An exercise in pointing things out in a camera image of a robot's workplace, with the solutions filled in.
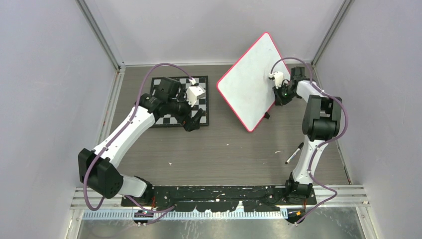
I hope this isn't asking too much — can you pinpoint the black white marker pen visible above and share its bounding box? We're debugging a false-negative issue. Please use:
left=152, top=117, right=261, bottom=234
left=285, top=142, right=304, bottom=164

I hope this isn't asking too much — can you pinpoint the pink framed whiteboard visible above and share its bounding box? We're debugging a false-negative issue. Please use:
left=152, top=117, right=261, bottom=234
left=216, top=32, right=290, bottom=132

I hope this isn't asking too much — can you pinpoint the black white chessboard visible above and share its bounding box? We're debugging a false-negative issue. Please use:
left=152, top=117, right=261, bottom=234
left=150, top=76, right=210, bottom=127

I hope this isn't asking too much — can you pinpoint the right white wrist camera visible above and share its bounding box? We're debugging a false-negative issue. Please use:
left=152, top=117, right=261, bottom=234
left=268, top=71, right=284, bottom=89

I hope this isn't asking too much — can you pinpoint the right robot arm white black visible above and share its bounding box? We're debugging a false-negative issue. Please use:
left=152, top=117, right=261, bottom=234
left=268, top=67, right=341, bottom=205

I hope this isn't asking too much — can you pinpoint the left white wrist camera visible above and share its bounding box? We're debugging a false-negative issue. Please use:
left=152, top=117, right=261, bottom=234
left=186, top=78, right=206, bottom=108

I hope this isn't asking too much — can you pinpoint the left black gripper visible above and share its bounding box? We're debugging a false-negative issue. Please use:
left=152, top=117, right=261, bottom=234
left=168, top=89, right=204, bottom=131

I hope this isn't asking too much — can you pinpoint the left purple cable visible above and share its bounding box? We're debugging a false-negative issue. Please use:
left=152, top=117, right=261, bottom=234
left=82, top=63, right=199, bottom=226

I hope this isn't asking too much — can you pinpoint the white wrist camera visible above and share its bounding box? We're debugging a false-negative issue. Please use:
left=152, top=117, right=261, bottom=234
left=186, top=78, right=206, bottom=108
left=268, top=71, right=284, bottom=89

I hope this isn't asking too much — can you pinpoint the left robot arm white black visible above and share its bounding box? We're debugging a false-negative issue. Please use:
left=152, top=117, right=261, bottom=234
left=78, top=77, right=207, bottom=206

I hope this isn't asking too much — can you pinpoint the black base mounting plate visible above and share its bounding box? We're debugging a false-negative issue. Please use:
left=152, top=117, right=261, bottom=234
left=121, top=185, right=317, bottom=212

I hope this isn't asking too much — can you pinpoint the white slotted cable duct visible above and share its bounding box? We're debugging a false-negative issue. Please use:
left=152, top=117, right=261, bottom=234
left=82, top=208, right=288, bottom=220

